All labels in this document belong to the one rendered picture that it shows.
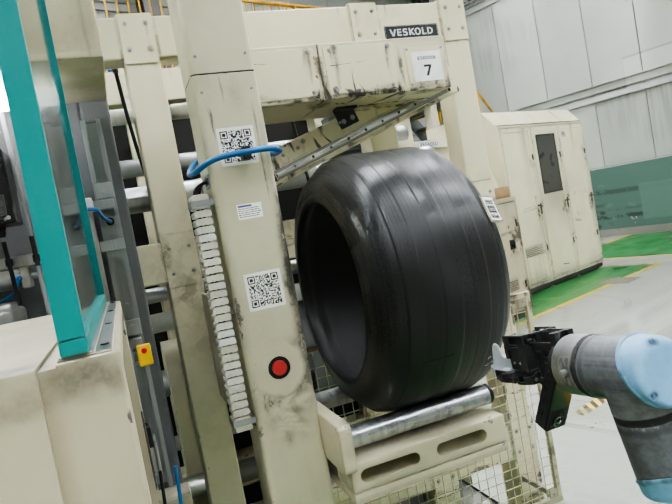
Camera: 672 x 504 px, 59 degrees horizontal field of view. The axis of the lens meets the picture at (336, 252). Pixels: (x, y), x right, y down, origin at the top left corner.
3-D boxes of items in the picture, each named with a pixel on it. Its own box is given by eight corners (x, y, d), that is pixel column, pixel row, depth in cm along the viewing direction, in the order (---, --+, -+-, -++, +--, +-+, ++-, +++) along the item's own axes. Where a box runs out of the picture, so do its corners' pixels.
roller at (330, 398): (299, 394, 143) (297, 403, 146) (305, 410, 140) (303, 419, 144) (424, 358, 155) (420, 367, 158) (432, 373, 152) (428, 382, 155)
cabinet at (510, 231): (484, 336, 559) (462, 206, 552) (438, 334, 604) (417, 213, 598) (537, 313, 615) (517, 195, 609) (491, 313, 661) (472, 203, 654)
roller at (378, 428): (339, 424, 117) (336, 434, 120) (348, 445, 114) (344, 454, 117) (487, 379, 129) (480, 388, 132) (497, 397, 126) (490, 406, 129)
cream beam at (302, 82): (239, 109, 142) (228, 48, 141) (222, 131, 166) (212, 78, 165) (454, 86, 163) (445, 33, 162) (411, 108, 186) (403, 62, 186)
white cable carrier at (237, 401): (236, 433, 116) (190, 195, 114) (231, 427, 121) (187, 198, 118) (258, 427, 118) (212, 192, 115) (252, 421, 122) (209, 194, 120)
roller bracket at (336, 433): (346, 477, 111) (336, 427, 110) (289, 422, 148) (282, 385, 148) (362, 472, 112) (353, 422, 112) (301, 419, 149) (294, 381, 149)
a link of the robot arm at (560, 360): (627, 387, 85) (574, 406, 82) (602, 385, 90) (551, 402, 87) (611, 327, 86) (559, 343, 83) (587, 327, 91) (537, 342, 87)
